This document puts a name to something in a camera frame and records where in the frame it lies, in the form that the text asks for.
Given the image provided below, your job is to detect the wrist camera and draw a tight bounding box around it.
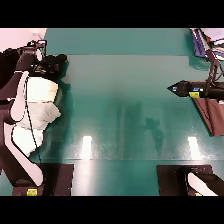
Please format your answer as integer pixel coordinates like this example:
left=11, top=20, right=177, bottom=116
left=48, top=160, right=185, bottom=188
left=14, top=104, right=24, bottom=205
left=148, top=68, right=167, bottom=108
left=20, top=39, right=48, bottom=56
left=203, top=49, right=224, bottom=96

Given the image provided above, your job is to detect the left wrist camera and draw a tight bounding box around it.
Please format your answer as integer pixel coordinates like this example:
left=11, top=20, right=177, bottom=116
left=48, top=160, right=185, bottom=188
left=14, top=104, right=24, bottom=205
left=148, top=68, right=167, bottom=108
left=20, top=39, right=48, bottom=56

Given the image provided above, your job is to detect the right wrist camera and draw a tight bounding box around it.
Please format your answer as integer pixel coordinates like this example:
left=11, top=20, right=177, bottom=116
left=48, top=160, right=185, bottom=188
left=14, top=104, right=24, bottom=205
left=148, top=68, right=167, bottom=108
left=203, top=49, right=224, bottom=96

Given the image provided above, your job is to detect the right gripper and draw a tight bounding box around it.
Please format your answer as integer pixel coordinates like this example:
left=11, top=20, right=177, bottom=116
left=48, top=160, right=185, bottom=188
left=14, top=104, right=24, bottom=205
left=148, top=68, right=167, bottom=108
left=177, top=80, right=210, bottom=99

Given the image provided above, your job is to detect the white garment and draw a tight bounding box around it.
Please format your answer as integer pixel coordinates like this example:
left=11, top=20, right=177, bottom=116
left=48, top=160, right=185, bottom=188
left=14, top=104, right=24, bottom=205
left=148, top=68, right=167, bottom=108
left=27, top=76, right=60, bottom=104
left=18, top=100, right=63, bottom=131
left=11, top=125, right=45, bottom=158

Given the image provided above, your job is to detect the brown garment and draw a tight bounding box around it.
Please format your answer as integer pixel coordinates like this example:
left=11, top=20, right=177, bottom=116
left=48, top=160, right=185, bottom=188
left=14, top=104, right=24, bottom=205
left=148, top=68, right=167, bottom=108
left=192, top=97, right=224, bottom=137

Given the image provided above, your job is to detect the blue garment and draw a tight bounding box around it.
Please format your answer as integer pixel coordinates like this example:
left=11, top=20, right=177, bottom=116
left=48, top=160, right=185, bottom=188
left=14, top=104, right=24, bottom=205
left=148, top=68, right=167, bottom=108
left=189, top=28, right=224, bottom=62

